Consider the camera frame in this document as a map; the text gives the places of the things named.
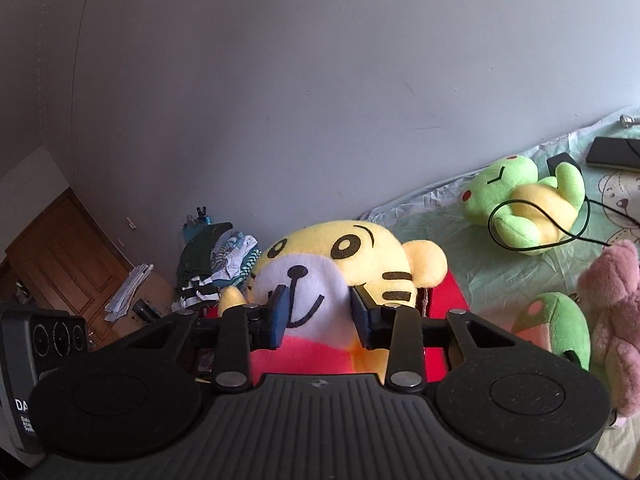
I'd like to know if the yellow tiger plush toy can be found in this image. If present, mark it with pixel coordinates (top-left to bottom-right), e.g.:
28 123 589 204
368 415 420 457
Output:
218 220 448 382

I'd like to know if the green bean plush toy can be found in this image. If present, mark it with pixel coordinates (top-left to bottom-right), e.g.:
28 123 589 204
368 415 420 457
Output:
512 292 591 370

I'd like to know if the pink bear plush toy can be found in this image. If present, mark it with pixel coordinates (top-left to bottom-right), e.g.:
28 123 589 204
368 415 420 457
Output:
577 240 639 418

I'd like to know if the red cardboard box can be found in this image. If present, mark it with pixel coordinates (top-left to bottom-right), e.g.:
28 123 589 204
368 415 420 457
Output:
199 268 474 386

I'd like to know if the pile of folded clothes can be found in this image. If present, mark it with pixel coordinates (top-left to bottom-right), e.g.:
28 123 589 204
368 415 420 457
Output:
172 206 262 316

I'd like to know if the wooden door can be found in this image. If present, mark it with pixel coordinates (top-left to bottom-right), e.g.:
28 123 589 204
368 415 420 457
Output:
6 188 132 348

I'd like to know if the green frog plush toy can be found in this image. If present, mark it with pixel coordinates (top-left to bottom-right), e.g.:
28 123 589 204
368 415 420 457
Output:
460 155 586 256

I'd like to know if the black smartphone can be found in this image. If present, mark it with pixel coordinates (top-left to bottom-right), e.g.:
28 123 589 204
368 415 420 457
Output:
586 136 640 172

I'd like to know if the black cable with adapter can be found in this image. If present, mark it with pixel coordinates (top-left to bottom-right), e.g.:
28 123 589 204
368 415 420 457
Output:
487 152 640 252

